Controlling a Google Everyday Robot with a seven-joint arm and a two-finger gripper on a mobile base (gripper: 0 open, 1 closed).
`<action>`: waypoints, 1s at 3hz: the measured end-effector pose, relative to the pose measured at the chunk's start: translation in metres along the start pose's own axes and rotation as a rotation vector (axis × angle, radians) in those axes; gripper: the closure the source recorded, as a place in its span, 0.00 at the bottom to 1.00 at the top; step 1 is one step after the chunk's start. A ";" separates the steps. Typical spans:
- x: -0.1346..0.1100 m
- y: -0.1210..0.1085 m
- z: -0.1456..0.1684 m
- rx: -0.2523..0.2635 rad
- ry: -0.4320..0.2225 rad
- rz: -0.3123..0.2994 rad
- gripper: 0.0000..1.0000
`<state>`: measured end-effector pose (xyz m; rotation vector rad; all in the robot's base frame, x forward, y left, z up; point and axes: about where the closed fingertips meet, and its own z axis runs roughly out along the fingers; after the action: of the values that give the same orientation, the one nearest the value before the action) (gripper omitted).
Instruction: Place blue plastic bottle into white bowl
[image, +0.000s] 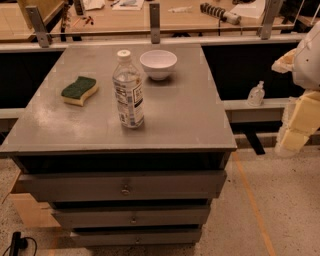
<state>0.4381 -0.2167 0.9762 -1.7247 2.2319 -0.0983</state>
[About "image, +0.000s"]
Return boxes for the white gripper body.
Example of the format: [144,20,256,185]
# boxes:
[292,21,320,90]

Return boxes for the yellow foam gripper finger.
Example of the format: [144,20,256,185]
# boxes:
[275,90,320,157]
[271,49,296,73]

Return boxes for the clear plastic water bottle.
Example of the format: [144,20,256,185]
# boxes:
[112,49,144,129]

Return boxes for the clear soap dispenser bottle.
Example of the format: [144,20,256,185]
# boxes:
[247,81,265,106]

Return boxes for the white bowl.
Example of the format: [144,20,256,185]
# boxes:
[140,50,177,81]

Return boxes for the white paper sheet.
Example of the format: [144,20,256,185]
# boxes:
[231,0,266,18]

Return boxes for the middle grey drawer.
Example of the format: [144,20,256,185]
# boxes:
[53,206,210,229]

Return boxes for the grey drawer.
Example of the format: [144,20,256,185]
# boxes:
[18,171,226,202]
[70,227,201,247]
[53,206,210,229]

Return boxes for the white papers with pen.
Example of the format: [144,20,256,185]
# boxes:
[112,0,144,11]

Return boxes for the grey drawer cabinet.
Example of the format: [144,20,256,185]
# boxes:
[1,45,236,234]

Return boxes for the bottom grey drawer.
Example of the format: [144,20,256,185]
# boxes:
[70,227,201,247]

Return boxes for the green yellow sponge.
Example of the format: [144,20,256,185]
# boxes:
[61,76,98,106]

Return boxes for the top grey drawer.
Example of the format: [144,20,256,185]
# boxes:
[18,171,226,202]

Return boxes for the right metal bracket post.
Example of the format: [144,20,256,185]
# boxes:
[257,0,283,40]

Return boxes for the metal bracket post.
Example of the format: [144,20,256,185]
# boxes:
[257,0,283,40]
[26,6,51,48]
[149,3,160,44]

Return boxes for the middle metal bracket post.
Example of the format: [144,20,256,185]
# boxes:
[149,3,160,44]

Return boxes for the left metal bracket post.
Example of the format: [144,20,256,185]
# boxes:
[26,6,51,48]

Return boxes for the black power adapter with cable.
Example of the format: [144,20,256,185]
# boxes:
[2,232,38,256]

